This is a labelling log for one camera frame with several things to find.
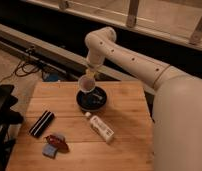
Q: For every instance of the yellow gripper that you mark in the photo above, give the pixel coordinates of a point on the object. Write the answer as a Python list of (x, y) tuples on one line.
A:
[(90, 73)]

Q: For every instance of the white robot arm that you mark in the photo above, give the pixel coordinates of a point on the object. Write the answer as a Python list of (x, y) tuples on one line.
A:
[(177, 105)]

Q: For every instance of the dark ceramic bowl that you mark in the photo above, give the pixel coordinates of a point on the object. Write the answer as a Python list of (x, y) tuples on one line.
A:
[(93, 100)]

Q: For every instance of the blue object behind table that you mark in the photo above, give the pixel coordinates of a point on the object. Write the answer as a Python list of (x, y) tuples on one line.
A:
[(50, 77)]

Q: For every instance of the white tube bottle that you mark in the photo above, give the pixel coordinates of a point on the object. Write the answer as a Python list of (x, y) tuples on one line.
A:
[(100, 127)]

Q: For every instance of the black striped rectangular block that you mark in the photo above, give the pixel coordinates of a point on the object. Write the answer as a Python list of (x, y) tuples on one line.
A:
[(41, 124)]

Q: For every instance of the blue sponge block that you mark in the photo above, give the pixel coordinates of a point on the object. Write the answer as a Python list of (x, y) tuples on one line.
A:
[(49, 151)]

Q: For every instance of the black stand at left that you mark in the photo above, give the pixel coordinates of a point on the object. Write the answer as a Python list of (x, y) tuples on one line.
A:
[(7, 117)]

